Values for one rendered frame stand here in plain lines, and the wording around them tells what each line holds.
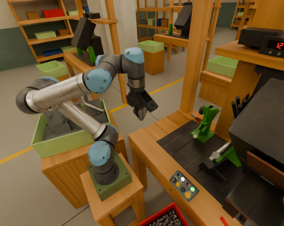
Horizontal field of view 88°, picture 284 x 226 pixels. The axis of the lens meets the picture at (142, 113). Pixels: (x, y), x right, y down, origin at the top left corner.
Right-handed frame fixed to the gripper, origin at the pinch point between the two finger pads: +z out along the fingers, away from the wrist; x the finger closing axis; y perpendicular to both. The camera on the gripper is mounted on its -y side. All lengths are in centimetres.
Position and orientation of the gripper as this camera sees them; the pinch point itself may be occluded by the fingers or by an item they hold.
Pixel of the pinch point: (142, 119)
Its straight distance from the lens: 77.7
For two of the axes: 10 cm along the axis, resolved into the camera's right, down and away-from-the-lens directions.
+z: 0.6, 7.6, 6.5
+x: -7.4, 4.7, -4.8
